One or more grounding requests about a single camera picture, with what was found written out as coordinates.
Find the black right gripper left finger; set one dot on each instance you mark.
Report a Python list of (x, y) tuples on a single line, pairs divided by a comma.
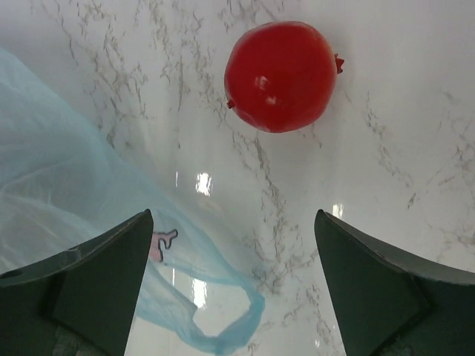
[(87, 293)]

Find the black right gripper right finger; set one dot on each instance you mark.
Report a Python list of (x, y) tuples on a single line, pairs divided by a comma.
[(388, 301)]

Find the light blue plastic bag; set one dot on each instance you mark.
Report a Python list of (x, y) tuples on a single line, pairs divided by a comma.
[(63, 184)]

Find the red fake apple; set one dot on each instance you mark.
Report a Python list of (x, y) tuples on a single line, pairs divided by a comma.
[(280, 76)]

